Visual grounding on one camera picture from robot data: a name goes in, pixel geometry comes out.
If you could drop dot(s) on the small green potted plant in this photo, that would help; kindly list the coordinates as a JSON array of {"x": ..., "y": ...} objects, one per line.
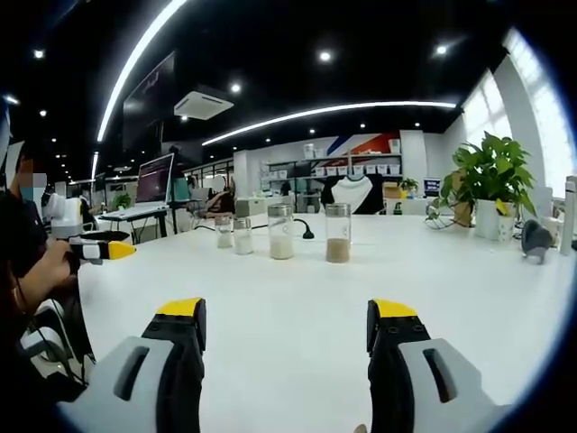
[{"x": 409, "y": 184}]

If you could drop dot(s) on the person's left hand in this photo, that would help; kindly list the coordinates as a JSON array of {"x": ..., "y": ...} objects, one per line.
[{"x": 52, "y": 270}]

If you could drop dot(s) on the ceiling air conditioner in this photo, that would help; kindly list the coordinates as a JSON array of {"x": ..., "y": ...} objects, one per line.
[{"x": 203, "y": 104}]

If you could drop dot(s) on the yellow cardboard box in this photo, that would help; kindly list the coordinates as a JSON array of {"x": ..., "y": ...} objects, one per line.
[{"x": 392, "y": 191}]

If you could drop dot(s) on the small seasoning bottle white powder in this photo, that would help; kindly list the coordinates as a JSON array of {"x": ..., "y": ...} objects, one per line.
[
  {"x": 243, "y": 239},
  {"x": 224, "y": 234}
]

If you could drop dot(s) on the computer monitor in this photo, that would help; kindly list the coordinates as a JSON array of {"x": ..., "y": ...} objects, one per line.
[{"x": 155, "y": 180}]

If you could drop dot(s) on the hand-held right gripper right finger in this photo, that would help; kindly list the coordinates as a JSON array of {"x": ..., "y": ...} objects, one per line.
[{"x": 428, "y": 383}]

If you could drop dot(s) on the black and white shirt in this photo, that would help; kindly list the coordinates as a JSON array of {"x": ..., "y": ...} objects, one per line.
[{"x": 356, "y": 194}]

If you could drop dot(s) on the white chest device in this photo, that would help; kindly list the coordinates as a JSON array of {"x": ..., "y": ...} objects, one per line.
[{"x": 43, "y": 331}]

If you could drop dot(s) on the large hanging dark screen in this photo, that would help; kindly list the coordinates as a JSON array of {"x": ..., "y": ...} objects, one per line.
[{"x": 149, "y": 104}]

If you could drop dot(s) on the small blue screen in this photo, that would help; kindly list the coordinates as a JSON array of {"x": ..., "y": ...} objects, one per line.
[{"x": 432, "y": 187}]

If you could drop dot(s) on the large potted plant white pot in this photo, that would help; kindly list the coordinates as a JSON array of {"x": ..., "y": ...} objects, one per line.
[{"x": 493, "y": 180}]

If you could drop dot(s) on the person's own dark clothed body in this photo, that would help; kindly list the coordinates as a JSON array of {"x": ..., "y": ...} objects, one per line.
[{"x": 18, "y": 225}]

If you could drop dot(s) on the shelf with white bins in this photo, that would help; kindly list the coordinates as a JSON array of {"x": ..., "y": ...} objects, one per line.
[{"x": 342, "y": 169}]

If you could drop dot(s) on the grey rounded gadget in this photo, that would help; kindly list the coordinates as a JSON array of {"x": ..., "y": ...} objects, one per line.
[{"x": 536, "y": 236}]

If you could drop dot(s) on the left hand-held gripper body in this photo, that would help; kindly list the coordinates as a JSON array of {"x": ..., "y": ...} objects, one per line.
[{"x": 63, "y": 212}]

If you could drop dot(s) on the grey box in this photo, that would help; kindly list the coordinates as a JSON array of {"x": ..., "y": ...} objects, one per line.
[{"x": 250, "y": 207}]

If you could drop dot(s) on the tall seasoning bottle brown powder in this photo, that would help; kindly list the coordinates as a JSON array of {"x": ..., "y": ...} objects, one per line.
[{"x": 338, "y": 243}]

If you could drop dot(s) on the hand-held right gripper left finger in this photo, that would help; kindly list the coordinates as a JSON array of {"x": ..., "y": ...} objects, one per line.
[{"x": 135, "y": 383}]

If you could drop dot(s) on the tall seasoning bottle beige powder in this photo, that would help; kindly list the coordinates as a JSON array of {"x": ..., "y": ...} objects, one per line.
[{"x": 281, "y": 239}]

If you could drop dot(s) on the person's right hand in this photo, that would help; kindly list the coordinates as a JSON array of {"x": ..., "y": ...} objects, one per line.
[{"x": 360, "y": 429}]

